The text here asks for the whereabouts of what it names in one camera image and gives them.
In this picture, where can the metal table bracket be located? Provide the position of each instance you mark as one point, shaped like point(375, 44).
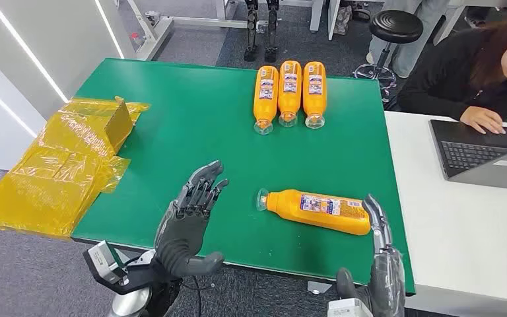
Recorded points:
point(319, 287)

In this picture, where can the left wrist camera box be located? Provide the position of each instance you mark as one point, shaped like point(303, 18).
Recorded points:
point(102, 260)

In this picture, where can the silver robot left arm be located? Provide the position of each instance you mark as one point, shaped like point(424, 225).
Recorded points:
point(129, 304)

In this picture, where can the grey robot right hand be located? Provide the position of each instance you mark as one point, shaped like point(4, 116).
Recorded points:
point(387, 280)

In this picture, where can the orange bottle with clear cap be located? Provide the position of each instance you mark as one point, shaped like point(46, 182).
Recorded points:
point(319, 216)
point(289, 103)
point(265, 105)
point(314, 103)

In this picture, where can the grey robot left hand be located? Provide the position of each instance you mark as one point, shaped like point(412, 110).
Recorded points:
point(179, 236)

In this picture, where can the crumpled grey bag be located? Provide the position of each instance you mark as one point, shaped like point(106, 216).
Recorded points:
point(343, 19)

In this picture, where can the yellow plastic wrapped cardboard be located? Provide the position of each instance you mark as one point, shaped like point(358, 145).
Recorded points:
point(61, 175)

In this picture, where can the dark grey laptop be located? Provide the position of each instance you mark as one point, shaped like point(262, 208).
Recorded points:
point(468, 153)

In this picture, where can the white desk leg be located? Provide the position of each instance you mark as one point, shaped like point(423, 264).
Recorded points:
point(317, 17)

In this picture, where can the white metal frame stand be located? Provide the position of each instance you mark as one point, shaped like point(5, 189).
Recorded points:
point(157, 33)

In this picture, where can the green table mat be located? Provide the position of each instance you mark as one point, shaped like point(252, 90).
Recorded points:
point(192, 131)

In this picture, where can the person's hand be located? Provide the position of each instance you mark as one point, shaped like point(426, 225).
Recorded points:
point(481, 118)

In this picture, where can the seated person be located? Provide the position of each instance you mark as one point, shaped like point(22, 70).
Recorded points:
point(446, 74)

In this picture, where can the black round stool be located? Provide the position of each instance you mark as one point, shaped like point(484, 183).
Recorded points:
point(395, 26)

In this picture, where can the black robot leg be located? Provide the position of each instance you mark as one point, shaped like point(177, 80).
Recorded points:
point(272, 35)
point(251, 35)

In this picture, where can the standing person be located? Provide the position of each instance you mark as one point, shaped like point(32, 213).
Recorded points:
point(415, 43)

